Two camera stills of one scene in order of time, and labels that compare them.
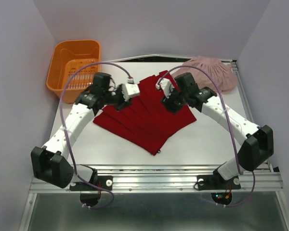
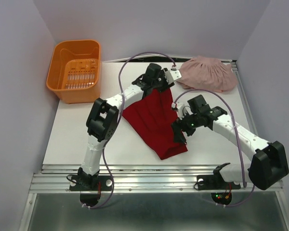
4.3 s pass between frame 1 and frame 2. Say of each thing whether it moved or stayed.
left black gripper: moved
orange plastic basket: stayed
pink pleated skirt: stayed
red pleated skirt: moved
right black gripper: moved
